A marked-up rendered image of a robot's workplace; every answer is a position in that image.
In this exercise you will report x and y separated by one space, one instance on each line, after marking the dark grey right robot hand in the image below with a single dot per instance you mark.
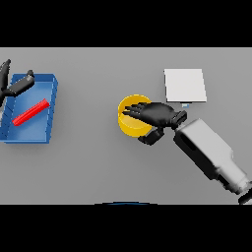
157 113

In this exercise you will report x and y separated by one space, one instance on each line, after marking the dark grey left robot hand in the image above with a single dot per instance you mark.
18 85

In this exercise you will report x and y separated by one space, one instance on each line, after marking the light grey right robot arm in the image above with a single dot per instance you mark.
211 154

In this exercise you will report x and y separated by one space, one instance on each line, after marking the yellow bowl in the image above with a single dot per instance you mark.
131 126

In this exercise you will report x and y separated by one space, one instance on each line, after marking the red beaker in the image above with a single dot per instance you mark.
31 112

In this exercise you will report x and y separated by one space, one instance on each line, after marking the pale square measuring scale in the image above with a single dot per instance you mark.
185 85

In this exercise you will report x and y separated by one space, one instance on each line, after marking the blue tray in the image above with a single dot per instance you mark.
28 110

